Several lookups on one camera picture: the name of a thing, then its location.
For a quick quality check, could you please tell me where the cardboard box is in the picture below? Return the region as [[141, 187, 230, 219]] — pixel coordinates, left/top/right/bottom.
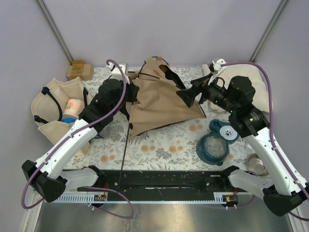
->
[[66, 60, 94, 81]]

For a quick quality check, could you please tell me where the floral patterned mat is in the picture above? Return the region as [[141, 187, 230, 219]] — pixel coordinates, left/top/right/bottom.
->
[[66, 103, 254, 171]]

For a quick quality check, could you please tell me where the aluminium frame post right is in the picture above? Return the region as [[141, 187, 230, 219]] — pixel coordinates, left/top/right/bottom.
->
[[249, 0, 290, 62]]

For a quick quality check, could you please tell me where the cream canvas tote bag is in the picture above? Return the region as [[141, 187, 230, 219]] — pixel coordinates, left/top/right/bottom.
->
[[31, 77, 93, 145]]

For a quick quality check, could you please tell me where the black tent pole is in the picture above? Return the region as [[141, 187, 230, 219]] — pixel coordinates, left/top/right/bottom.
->
[[127, 57, 189, 90], [117, 103, 130, 188]]

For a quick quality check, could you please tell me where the steel pet bowl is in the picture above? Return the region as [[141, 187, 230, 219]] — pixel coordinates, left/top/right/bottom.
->
[[247, 153, 269, 177]]

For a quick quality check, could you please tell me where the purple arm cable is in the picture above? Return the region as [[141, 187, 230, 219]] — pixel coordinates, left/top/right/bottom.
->
[[21, 59, 135, 219], [219, 61, 309, 222]]

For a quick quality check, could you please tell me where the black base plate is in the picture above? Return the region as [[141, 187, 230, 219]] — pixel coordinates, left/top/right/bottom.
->
[[93, 170, 235, 203]]

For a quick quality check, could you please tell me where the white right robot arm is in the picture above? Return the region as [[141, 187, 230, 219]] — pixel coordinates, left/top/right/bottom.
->
[[177, 75, 309, 217]]

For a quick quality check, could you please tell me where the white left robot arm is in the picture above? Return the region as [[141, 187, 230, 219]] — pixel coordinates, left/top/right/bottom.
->
[[22, 79, 139, 203]]

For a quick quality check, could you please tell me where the beige fabric pet tent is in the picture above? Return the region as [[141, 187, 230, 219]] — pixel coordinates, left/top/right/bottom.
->
[[127, 56, 207, 141]]

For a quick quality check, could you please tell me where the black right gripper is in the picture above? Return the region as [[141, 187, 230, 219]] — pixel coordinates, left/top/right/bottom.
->
[[176, 72, 238, 114]]

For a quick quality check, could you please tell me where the aluminium frame post left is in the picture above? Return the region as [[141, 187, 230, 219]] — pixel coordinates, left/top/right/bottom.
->
[[35, 0, 73, 65]]

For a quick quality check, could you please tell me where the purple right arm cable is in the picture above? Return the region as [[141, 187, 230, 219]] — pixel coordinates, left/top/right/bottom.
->
[[219, 61, 309, 222]]

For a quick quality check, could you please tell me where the white fluffy pillow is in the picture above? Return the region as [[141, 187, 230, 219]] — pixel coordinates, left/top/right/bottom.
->
[[201, 61, 274, 113]]

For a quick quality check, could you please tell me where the aluminium frame post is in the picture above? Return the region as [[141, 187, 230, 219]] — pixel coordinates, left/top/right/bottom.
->
[[249, 0, 290, 62], [35, 0, 73, 65]]

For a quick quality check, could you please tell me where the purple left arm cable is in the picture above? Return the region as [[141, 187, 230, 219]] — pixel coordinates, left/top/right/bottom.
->
[[21, 59, 135, 219]]

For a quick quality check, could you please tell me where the white slotted cable duct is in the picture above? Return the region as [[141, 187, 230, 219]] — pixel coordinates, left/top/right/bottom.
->
[[54, 192, 108, 203]]

